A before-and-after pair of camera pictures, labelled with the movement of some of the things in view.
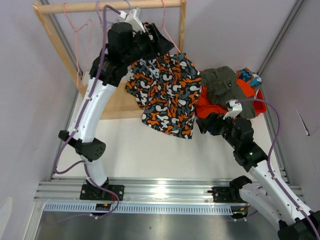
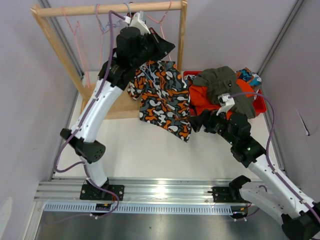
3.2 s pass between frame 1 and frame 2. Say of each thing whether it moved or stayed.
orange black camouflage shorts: moved
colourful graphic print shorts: stayed
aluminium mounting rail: stayed
